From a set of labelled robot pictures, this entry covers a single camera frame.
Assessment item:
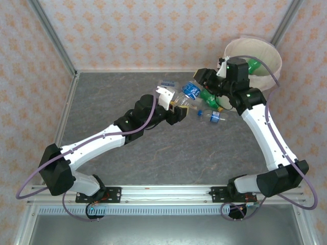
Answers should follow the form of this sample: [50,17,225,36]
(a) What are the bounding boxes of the clear square bottle beige cap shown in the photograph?
[175,91,205,109]

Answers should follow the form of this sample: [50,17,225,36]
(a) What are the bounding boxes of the blue label bottle white cap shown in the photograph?
[180,80,202,100]

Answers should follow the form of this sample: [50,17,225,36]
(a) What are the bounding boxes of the green plastic bottle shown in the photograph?
[199,88,224,112]
[246,58,264,75]

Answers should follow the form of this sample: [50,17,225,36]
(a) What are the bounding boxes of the clear bottle blue cap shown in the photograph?
[196,109,229,124]

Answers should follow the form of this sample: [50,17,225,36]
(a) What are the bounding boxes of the white waste bin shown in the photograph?
[224,34,283,91]

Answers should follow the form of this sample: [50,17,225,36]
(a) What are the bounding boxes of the grey metal sheet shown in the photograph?
[25,214,307,245]

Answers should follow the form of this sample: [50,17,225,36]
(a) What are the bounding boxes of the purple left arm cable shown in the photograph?
[15,88,160,222]

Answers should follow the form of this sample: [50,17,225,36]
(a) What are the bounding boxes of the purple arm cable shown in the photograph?
[15,88,160,222]
[220,55,319,222]

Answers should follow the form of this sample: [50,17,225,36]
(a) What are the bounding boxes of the aluminium back frame rail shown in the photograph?
[76,68,223,75]

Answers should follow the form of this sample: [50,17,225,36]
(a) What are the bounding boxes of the aluminium frame corner post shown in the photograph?
[27,0,78,77]
[270,0,305,47]

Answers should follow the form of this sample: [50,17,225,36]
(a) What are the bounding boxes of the aluminium side frame rail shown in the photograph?
[40,72,80,185]

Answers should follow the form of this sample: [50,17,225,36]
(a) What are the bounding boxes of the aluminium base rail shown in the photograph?
[26,185,307,205]

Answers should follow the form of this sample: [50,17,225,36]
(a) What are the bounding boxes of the grey slotted cable duct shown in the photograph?
[37,205,232,216]

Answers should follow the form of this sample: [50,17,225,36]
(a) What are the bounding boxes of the black round cable port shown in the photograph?
[228,203,248,221]
[85,203,106,221]

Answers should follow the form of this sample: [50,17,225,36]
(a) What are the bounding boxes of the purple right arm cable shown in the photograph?
[220,55,319,222]

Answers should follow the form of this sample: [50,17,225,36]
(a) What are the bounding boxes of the aluminium frame leg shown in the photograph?
[14,204,39,245]
[293,204,316,245]

